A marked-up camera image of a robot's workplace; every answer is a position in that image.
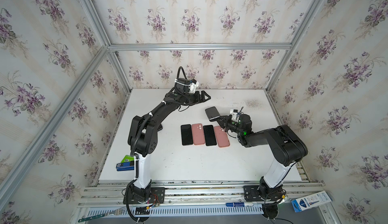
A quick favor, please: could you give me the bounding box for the blue marker pen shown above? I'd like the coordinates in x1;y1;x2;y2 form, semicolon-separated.
226;202;254;207

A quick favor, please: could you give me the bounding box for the green ruler strip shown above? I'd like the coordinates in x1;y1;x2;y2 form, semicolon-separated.
77;210;121;223

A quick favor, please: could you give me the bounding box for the pink phone case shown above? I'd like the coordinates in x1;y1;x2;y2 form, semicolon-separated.
214;126;230;148
192;124;206;146

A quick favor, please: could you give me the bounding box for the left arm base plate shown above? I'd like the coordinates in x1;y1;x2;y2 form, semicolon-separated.
123;185;166;205

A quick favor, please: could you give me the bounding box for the blue white box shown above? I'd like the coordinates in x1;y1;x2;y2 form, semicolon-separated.
291;191;331;213

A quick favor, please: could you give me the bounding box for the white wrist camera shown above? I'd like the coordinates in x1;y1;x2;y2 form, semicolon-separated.
230;109;241;122
189;79;200;94

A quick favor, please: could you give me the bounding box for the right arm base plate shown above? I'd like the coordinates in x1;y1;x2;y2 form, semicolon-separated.
243;184;286;202

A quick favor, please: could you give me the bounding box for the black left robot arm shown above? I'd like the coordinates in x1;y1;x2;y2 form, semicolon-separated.
127;78;211;190

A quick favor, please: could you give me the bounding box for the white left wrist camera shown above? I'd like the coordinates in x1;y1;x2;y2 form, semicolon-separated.
189;79;200;94

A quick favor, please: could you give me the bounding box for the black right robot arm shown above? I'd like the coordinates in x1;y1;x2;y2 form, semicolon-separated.
214;114;308;194

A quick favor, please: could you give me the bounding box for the blue stapler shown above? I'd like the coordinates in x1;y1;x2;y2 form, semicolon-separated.
116;161;135;171

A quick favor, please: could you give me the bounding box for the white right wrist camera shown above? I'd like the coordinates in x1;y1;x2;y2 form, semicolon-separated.
230;109;241;122

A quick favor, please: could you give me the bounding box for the green card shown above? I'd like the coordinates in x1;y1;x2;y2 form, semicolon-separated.
121;155;134;163

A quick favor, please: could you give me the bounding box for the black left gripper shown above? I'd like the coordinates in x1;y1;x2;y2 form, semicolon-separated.
182;91;211;105

